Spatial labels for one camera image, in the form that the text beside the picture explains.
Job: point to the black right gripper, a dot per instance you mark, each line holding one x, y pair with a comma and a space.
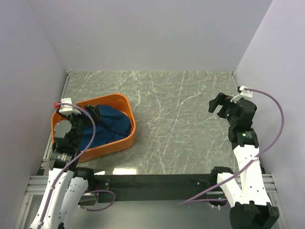
219, 99

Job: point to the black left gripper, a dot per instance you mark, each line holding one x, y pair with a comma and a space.
94, 111

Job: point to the blue t shirt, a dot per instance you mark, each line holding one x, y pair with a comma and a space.
117, 121

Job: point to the orange plastic basket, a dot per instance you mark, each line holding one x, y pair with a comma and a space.
116, 101

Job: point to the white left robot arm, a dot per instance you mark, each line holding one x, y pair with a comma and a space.
67, 183

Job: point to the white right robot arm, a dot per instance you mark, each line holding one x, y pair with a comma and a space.
251, 207

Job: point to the black base beam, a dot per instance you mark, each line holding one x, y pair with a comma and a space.
153, 187

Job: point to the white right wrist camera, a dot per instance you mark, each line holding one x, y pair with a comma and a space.
242, 93

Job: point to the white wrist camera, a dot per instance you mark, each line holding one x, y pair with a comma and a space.
66, 109
242, 93

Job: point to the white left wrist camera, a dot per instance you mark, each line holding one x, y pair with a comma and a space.
66, 109

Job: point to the aluminium frame rail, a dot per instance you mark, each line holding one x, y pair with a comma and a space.
35, 187

